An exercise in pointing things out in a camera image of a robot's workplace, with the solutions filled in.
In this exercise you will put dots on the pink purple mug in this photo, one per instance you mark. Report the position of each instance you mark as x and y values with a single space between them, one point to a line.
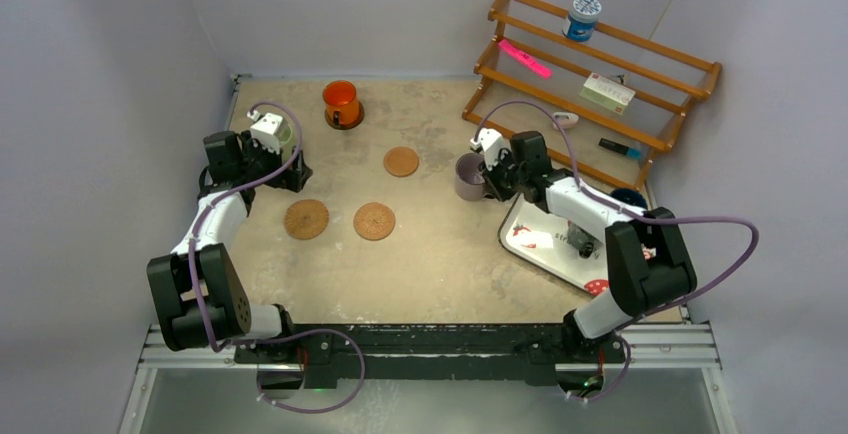
469 183

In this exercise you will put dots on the black aluminium mounting rail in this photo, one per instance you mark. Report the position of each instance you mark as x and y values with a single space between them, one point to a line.
537 354

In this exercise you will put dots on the woven rattan coaster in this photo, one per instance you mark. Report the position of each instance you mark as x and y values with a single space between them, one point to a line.
306 219
374 221

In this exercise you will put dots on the dark grey mug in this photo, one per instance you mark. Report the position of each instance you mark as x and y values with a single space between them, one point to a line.
581 240

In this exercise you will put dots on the strawberry print tray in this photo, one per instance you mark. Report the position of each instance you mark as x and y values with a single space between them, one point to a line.
539 238

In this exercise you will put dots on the pink highlighter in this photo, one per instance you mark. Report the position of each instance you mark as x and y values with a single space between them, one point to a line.
524 59

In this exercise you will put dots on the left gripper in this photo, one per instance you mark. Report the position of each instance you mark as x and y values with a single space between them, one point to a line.
252 145

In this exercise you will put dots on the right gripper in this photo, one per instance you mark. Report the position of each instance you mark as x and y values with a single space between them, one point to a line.
490 169

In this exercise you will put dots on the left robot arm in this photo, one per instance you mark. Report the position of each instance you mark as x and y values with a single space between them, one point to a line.
199 299

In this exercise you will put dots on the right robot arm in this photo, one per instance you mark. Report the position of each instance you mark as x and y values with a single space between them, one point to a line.
630 259

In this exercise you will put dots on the dark blue mug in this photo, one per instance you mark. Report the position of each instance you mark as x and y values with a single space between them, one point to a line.
630 197

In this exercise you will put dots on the wooden tiered shelf rack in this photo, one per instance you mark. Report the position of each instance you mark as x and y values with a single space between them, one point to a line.
669 85

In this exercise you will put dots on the dark brown wooden coaster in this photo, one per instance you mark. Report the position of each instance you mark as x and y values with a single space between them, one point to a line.
334 121

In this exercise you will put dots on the green white box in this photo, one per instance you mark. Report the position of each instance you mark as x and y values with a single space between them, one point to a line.
607 93

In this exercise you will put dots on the light green mug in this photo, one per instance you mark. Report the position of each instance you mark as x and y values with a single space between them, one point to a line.
287 137

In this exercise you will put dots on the black blue marker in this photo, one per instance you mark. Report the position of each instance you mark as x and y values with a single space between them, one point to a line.
620 149

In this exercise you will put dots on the blue white jar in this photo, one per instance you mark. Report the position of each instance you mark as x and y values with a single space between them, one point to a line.
581 20

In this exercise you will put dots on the orange mug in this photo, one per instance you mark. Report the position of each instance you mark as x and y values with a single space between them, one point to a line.
342 96

